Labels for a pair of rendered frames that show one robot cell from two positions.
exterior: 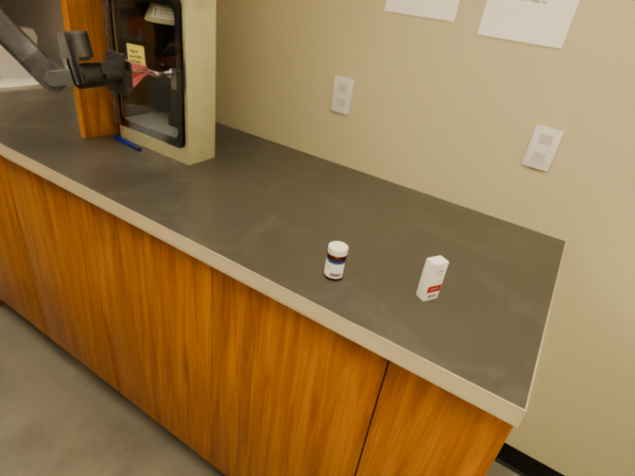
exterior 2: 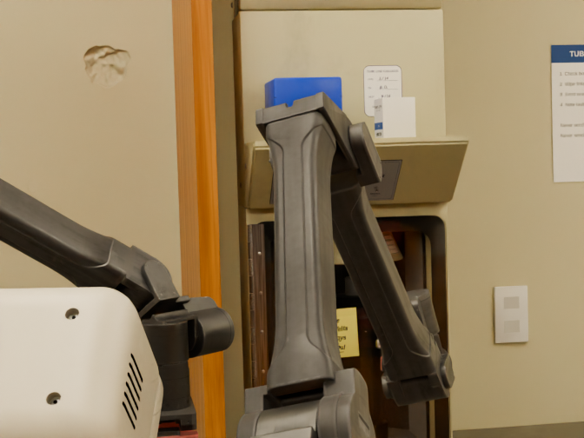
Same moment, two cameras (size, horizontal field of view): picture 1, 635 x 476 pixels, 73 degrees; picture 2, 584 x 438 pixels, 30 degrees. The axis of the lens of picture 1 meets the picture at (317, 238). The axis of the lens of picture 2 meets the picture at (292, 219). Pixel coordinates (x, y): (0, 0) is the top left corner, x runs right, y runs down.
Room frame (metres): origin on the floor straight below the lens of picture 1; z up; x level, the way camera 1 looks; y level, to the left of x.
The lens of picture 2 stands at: (0.00, 1.65, 1.48)
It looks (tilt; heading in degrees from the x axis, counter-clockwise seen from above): 3 degrees down; 323
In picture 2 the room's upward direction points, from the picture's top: 2 degrees counter-clockwise
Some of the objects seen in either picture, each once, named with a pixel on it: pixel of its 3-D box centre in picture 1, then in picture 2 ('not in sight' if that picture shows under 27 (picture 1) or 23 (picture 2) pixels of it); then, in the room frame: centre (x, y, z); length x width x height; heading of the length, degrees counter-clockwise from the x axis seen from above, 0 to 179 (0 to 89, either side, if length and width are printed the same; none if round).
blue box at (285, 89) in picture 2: not in sight; (302, 109); (1.28, 0.66, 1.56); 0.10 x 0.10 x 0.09; 62
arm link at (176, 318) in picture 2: not in sight; (168, 340); (1.14, 0.98, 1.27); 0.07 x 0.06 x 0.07; 105
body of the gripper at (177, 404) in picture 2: not in sight; (166, 390); (1.14, 0.99, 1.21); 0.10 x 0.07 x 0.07; 152
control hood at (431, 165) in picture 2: not in sight; (355, 172); (1.24, 0.59, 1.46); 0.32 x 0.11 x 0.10; 62
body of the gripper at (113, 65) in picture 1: (109, 73); not in sight; (1.12, 0.59, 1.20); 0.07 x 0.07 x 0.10; 64
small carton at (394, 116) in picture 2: not in sight; (394, 118); (1.21, 0.53, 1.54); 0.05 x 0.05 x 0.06; 63
